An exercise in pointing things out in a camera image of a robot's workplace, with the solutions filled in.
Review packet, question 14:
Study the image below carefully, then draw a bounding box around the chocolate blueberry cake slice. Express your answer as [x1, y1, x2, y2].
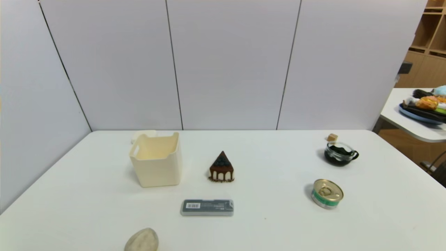
[208, 151, 235, 183]

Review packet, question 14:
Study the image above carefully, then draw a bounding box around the cream plastic storage box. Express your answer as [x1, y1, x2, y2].
[129, 132, 182, 188]

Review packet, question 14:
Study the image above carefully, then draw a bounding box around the grey pencil lead case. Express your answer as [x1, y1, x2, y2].
[180, 199, 234, 216]

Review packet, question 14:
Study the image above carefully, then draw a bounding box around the glass cup with dark contents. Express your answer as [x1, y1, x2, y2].
[324, 141, 359, 167]

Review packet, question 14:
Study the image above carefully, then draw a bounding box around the green label tin can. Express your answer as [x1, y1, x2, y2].
[311, 179, 344, 210]

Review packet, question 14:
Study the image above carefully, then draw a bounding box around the beige smooth stone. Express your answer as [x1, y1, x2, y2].
[124, 228, 159, 251]

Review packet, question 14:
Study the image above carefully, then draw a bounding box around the white side table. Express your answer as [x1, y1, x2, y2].
[380, 87, 446, 143]

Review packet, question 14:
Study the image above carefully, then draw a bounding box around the blue tray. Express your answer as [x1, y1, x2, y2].
[399, 101, 446, 125]

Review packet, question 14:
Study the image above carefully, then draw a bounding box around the orange toy food item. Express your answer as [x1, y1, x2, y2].
[415, 96, 440, 110]

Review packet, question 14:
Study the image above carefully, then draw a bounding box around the wooden shelf cabinet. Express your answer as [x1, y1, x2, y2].
[395, 0, 446, 88]

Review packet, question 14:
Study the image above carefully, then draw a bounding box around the dark chair frame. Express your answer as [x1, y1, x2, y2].
[420, 151, 446, 187]

